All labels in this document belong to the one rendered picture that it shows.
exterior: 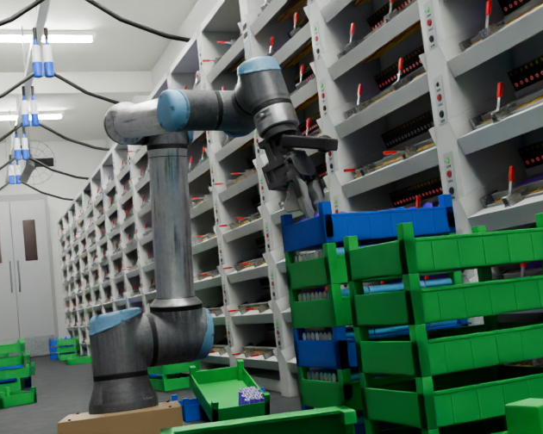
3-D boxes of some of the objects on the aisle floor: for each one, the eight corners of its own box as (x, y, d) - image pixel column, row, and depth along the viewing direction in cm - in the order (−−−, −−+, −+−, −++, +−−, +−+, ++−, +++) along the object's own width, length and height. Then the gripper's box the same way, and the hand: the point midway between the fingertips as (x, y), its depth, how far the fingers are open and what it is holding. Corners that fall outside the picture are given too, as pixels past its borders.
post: (496, 438, 199) (403, -256, 217) (474, 434, 208) (387, -233, 226) (564, 425, 206) (470, -246, 224) (540, 422, 215) (451, -224, 233)
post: (367, 412, 265) (304, -119, 283) (354, 410, 273) (295, -105, 291) (422, 403, 271) (358, -115, 289) (408, 401, 280) (346, -102, 298)
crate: (270, 416, 282) (271, 393, 280) (212, 424, 275) (212, 403, 273) (241, 379, 309) (242, 358, 307) (189, 386, 302) (189, 365, 300)
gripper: (277, 145, 184) (308, 234, 179) (246, 140, 175) (277, 234, 170) (307, 127, 179) (340, 218, 174) (277, 121, 170) (310, 218, 165)
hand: (317, 214), depth 171 cm, fingers open, 3 cm apart
